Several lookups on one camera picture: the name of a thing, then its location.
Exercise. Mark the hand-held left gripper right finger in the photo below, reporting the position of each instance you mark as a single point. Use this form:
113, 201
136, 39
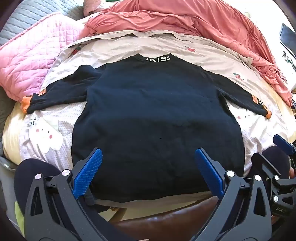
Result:
208, 172

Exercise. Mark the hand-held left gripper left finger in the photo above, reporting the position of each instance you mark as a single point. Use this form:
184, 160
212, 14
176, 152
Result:
89, 172

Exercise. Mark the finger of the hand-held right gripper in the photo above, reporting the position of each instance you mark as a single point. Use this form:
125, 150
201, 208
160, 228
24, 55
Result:
262, 165
281, 141

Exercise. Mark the black sweater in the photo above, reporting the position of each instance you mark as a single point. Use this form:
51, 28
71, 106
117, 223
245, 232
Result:
150, 115

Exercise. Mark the person's right hand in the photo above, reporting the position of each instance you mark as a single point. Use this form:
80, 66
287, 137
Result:
292, 172

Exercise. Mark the brown leather seat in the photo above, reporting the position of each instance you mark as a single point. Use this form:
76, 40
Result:
161, 222

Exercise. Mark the person's yellow-green top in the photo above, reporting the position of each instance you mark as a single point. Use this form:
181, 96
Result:
19, 217

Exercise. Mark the black monitor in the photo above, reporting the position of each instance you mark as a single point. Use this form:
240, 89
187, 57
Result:
288, 34

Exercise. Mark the pink quilted blanket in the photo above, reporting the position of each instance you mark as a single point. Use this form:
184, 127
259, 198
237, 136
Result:
30, 58

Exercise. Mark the beige strawberry printed blanket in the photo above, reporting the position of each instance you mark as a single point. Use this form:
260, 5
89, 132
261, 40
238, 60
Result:
129, 46

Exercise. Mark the coral pink duvet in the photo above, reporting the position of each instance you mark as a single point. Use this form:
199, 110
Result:
208, 20

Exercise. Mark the pink plush cushion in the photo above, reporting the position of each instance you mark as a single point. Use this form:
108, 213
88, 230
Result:
91, 7

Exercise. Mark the grey quilted cover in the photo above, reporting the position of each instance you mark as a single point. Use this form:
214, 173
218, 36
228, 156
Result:
34, 14

